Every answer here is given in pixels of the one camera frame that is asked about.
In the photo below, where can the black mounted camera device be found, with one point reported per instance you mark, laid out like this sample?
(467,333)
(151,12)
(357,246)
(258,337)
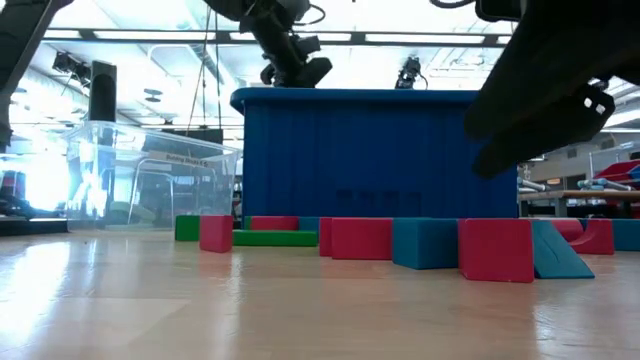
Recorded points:
(410,72)

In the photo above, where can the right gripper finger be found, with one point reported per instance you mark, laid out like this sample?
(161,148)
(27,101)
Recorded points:
(510,107)
(540,140)

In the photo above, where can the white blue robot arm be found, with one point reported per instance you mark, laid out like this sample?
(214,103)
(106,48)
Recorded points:
(530,185)
(600,185)

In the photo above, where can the red arch block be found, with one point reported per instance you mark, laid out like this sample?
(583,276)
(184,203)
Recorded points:
(597,240)

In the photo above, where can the red storage bin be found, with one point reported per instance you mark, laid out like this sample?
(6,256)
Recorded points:
(622,172)

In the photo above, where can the black ceiling column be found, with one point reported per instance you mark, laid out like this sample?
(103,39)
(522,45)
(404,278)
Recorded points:
(102,95)

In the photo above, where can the large blue plastic bin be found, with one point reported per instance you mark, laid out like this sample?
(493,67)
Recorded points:
(360,150)

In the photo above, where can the clear plastic block container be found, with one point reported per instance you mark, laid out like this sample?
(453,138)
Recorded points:
(100,150)

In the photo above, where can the blue wedge block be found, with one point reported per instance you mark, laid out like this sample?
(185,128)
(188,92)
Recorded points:
(557,255)

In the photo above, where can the wooden background table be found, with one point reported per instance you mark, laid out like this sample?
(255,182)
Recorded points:
(575,196)

